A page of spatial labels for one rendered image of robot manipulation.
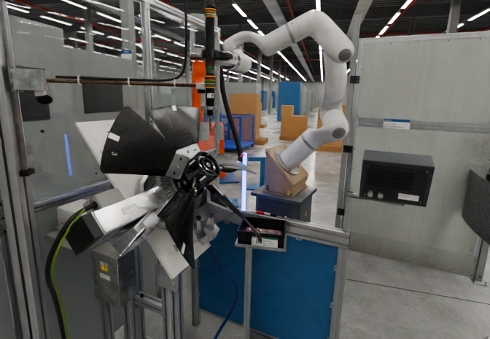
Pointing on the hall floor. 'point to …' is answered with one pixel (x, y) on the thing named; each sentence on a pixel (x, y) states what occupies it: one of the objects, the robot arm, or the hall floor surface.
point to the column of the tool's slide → (20, 218)
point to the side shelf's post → (107, 320)
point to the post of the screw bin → (247, 292)
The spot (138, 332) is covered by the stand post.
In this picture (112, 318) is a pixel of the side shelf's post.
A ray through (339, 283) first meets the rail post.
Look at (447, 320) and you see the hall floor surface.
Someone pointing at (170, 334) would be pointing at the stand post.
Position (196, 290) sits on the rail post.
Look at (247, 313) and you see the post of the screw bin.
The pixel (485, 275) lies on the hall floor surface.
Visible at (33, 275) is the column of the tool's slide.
